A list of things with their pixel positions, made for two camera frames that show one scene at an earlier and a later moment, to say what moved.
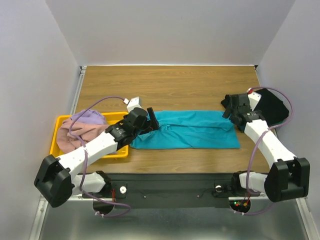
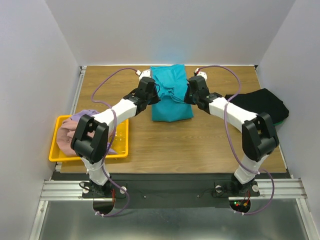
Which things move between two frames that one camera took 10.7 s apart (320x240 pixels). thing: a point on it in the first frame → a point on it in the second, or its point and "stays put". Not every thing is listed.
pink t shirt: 86,131 stays put
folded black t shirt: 273,110 stays put
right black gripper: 230,107 → 188,98
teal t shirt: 189,129 → 170,82
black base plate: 172,190 stays put
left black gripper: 153,125 → 156,100
